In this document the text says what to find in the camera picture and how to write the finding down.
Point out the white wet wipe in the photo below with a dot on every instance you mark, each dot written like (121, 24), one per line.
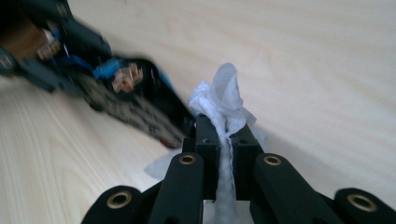
(224, 93)

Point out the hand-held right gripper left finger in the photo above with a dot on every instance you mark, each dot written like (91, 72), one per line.
(183, 189)

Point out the blue toy car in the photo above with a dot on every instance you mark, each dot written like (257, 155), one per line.
(162, 105)

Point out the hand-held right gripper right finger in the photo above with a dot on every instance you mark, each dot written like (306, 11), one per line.
(277, 189)

